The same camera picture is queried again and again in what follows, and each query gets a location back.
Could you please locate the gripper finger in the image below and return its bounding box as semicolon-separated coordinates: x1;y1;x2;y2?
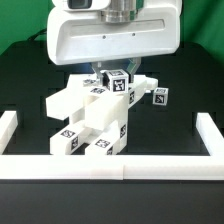
126;57;141;83
91;62;105;86

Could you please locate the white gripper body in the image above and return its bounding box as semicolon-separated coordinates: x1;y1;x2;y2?
47;0;182;65

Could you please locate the white chair back frame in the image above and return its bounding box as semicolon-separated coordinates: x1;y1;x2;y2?
46;74;158;130

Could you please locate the white U-shaped fence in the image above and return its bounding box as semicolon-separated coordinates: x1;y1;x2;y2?
0;113;224;180

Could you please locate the black cable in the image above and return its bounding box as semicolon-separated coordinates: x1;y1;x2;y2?
27;29;48;42

